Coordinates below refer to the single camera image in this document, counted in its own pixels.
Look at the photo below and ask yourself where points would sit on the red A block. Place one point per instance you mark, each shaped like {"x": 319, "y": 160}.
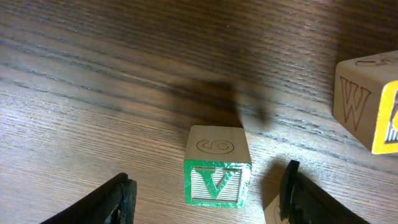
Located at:
{"x": 272, "y": 213}

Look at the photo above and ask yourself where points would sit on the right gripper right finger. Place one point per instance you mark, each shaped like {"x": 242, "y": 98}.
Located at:
{"x": 301, "y": 201}

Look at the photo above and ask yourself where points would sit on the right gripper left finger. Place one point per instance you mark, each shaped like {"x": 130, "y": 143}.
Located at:
{"x": 112, "y": 202}

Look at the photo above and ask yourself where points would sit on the green V block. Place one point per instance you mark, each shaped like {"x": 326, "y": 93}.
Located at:
{"x": 217, "y": 167}

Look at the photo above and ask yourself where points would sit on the yellow S block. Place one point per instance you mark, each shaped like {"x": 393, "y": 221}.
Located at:
{"x": 365, "y": 100}

